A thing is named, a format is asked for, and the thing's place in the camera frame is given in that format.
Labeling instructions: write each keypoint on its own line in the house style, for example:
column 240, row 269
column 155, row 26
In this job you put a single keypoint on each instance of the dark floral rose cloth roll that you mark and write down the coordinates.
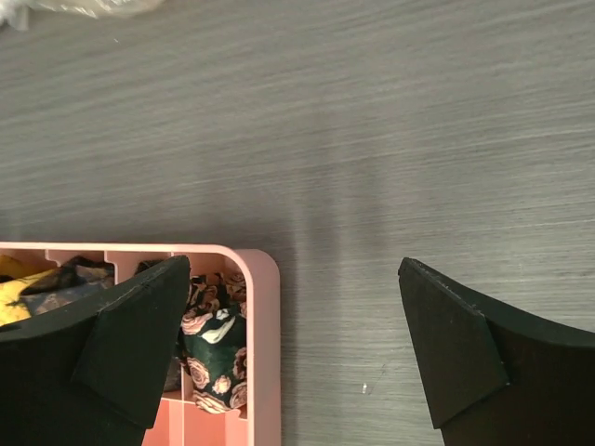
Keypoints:
column 211, row 347

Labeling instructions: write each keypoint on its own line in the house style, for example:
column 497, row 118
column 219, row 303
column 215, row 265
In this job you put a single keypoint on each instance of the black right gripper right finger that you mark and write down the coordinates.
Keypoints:
column 494, row 374

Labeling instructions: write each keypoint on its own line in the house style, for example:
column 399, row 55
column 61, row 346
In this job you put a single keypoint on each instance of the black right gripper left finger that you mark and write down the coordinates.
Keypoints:
column 93, row 372

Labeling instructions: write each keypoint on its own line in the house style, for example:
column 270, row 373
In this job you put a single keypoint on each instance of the yellow black cloth roll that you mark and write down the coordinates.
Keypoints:
column 16, row 276

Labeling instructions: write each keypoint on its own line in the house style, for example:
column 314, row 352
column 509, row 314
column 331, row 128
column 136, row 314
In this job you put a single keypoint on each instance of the clear polka dot zip bag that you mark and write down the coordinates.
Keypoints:
column 15, row 13

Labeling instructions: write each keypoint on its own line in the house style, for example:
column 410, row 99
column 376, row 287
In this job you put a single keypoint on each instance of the dark brown patterned cloth roll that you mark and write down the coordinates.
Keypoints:
column 76, row 279

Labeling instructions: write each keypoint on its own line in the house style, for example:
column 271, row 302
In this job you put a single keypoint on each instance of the pink divided organizer tray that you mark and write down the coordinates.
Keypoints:
column 179, row 421

